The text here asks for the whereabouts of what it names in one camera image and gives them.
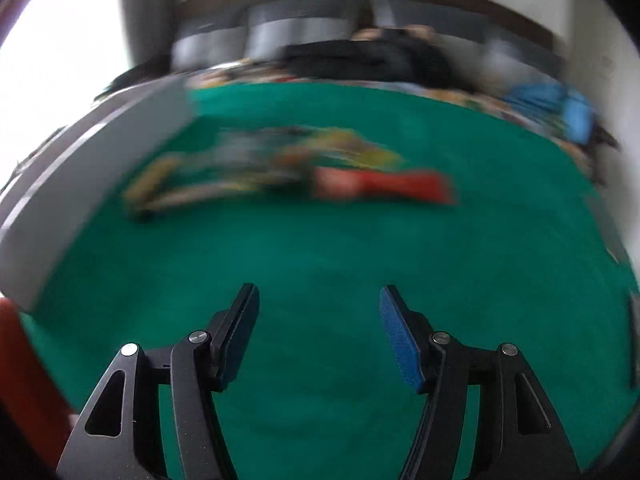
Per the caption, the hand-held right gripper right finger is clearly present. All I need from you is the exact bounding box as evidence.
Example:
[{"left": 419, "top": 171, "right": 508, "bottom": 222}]
[{"left": 378, "top": 284, "right": 581, "bottom": 480}]

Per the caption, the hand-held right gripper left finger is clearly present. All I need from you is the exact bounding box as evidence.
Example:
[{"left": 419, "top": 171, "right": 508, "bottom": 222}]
[{"left": 56, "top": 283, "right": 260, "bottom": 480}]

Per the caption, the red snack packet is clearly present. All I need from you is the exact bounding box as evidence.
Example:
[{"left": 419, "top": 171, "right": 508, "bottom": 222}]
[{"left": 315, "top": 166, "right": 455, "bottom": 207}]

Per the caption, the pile of mixed snack packets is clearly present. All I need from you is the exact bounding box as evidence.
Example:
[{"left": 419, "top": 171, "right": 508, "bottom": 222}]
[{"left": 122, "top": 126, "right": 406, "bottom": 221}]

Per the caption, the yellow snack packet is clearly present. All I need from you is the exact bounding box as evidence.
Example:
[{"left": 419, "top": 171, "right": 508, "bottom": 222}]
[{"left": 345, "top": 132, "right": 405, "bottom": 172}]

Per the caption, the white storage box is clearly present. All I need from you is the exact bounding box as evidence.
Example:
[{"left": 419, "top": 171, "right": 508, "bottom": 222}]
[{"left": 0, "top": 77, "right": 197, "bottom": 311}]

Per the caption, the green cloth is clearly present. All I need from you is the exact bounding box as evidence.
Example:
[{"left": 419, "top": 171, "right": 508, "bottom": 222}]
[{"left": 20, "top": 82, "right": 640, "bottom": 480}]

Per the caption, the printed blanket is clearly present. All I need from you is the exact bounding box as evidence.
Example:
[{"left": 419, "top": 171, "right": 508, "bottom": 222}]
[{"left": 185, "top": 57, "right": 601, "bottom": 147}]

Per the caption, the blue cloth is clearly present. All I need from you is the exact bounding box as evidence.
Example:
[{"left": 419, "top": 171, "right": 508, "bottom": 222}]
[{"left": 504, "top": 81, "right": 597, "bottom": 144}]

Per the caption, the black bag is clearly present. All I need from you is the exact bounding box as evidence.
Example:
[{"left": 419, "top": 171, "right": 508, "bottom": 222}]
[{"left": 279, "top": 27, "right": 462, "bottom": 94}]

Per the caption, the grey pillow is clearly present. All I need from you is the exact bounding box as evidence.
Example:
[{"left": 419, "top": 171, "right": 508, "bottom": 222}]
[{"left": 172, "top": 0, "right": 368, "bottom": 72}]

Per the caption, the grey curtain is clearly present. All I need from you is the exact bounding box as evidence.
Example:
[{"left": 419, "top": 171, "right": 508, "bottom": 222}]
[{"left": 117, "top": 0, "right": 177, "bottom": 70}]

